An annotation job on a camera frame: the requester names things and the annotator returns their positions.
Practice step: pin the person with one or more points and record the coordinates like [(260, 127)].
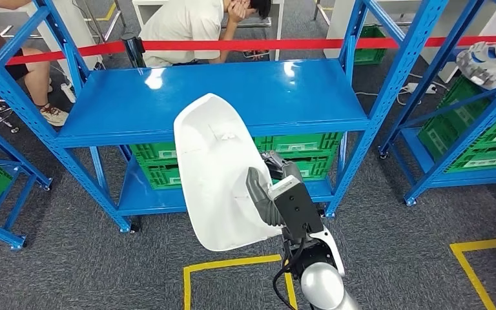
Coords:
[(38, 81), (179, 25)]

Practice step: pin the white curved shell part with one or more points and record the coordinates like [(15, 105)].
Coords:
[(213, 171)]

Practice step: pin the grey metal machine part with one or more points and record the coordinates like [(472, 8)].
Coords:
[(492, 64)]

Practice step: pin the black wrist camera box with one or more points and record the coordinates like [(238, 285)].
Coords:
[(297, 212)]

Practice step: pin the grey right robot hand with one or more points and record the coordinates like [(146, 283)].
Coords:
[(261, 197)]

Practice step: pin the black stanchion post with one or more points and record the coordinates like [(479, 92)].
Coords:
[(133, 51)]

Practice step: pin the red barrier tape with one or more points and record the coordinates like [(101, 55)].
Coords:
[(231, 44)]

